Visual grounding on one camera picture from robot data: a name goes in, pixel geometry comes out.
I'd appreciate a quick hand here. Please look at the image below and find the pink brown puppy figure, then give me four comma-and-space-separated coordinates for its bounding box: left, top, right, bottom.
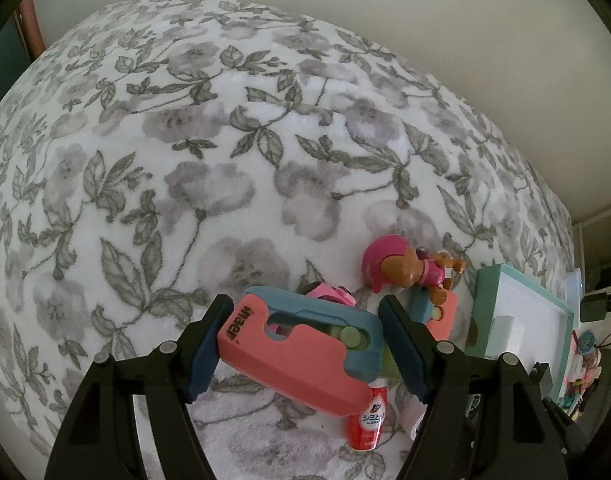
362, 234, 467, 307

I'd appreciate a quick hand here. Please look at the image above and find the white router box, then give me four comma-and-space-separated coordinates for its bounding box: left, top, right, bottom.
565, 268, 584, 311

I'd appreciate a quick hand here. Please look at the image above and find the colourful clutter pile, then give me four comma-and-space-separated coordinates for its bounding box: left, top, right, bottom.
559, 330, 601, 419

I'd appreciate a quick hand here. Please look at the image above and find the white USB charger cube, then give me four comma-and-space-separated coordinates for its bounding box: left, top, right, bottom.
487, 315, 526, 358

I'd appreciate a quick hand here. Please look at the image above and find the coral blue folding toy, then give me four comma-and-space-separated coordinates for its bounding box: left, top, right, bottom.
217, 286, 386, 417

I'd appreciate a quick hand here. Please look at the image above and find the pink smartwatch band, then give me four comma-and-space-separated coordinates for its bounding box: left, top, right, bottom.
304, 282, 356, 307

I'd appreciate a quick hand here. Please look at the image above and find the floral grey white blanket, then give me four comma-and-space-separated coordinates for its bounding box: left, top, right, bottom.
0, 0, 572, 455

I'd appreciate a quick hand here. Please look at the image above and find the red Lion small bottle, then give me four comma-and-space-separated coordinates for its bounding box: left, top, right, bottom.
347, 378, 388, 452

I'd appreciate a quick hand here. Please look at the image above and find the white smartwatch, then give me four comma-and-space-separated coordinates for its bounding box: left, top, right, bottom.
400, 396, 427, 441

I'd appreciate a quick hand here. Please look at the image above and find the pink board by wall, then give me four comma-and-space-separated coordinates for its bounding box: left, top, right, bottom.
17, 0, 46, 61

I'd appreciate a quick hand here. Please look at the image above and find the black power adapter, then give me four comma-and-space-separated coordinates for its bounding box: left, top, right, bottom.
529, 362, 554, 398

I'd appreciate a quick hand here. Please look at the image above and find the black box on floor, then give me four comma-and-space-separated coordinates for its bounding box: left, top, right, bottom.
580, 292, 609, 323

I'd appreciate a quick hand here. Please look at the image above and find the dark teal cabinet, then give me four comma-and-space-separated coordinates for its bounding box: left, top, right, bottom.
0, 8, 35, 101

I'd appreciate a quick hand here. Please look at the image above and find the teal rimmed white tray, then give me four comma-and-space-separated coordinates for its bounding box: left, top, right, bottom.
466, 264, 575, 401

